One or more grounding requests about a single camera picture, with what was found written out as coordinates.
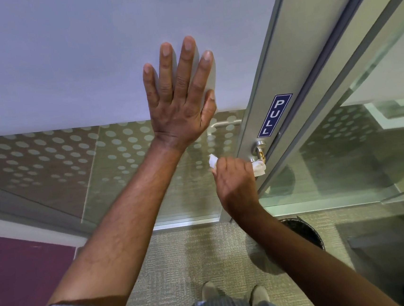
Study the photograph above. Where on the person's right hand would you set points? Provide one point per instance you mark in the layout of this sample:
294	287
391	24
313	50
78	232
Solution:
235	187

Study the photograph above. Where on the person's left hand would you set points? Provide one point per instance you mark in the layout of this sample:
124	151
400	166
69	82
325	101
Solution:
175	114

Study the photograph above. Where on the person's left little finger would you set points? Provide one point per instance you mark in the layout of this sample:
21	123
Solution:
151	84

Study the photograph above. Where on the person's right fingers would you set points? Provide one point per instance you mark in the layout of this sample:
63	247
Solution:
231	164

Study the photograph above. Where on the person's left thumb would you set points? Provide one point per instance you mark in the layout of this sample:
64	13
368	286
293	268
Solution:
209	107

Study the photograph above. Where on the person's left middle finger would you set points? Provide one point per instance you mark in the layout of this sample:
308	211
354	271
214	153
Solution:
184	65

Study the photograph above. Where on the white wiping cloth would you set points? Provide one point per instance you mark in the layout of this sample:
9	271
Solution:
259	168

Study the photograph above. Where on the person's right forearm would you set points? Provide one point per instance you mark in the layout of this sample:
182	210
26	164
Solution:
306	269

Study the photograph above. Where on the person's left forearm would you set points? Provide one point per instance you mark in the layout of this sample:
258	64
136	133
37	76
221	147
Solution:
124	229

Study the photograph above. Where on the blue door sign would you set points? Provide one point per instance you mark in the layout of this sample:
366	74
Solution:
275	115

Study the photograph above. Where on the frosted glass door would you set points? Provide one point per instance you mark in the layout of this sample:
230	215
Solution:
72	64

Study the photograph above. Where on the black waste bin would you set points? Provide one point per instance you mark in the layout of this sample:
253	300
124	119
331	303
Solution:
307	233

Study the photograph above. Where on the glass partition panel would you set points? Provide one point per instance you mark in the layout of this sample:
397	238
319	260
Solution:
348	151

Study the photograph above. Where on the person's left shoe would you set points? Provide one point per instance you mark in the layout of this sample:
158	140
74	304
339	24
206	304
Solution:
209	291

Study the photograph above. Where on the person's shoe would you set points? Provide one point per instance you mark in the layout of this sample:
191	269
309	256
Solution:
209	291
259	295

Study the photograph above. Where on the person's right shoe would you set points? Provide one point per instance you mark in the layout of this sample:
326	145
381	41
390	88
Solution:
259	295

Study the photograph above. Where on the grey metal door frame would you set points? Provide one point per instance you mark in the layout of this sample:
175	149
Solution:
365	32

